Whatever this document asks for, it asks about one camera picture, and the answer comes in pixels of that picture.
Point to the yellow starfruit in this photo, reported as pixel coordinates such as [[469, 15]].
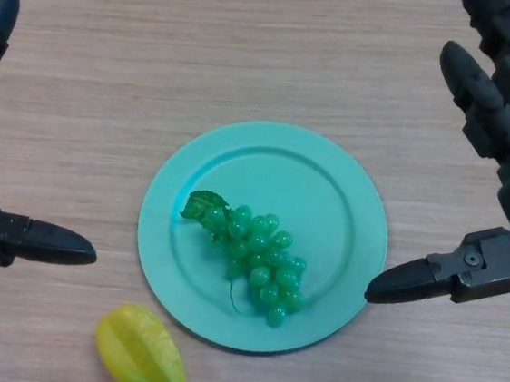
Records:
[[141, 357]]

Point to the green grape bunch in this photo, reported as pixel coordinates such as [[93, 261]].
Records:
[[262, 255]]

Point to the round teal plate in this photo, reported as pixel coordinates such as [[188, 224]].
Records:
[[327, 198]]

